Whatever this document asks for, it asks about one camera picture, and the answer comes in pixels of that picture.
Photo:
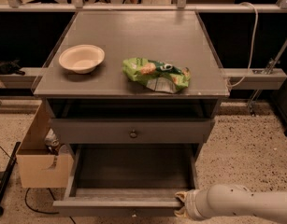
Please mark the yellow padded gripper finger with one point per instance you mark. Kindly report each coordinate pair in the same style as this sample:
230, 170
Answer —
182, 213
182, 196

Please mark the grey drawer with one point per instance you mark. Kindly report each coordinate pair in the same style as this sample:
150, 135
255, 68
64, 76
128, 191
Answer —
128, 180
132, 131

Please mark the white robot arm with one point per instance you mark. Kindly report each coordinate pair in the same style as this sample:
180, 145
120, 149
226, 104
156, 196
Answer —
232, 201

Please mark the grey top drawer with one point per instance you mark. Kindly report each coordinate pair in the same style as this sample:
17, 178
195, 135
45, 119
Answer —
132, 131

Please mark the grey drawer cabinet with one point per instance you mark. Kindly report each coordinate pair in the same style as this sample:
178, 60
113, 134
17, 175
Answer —
176, 37

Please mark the green chip bag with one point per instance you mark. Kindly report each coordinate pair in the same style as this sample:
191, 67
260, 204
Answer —
156, 75

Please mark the crumpled can in box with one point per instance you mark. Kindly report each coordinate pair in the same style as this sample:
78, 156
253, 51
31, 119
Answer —
51, 139

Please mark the wooden side box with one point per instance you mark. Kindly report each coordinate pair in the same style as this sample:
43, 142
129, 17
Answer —
39, 168

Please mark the white paper bowl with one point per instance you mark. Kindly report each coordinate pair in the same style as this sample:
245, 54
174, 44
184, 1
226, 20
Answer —
81, 59

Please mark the black stand leg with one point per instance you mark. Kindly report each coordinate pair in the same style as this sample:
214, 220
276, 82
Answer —
5, 175

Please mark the black object on rail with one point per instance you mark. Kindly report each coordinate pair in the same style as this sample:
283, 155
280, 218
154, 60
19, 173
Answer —
11, 67

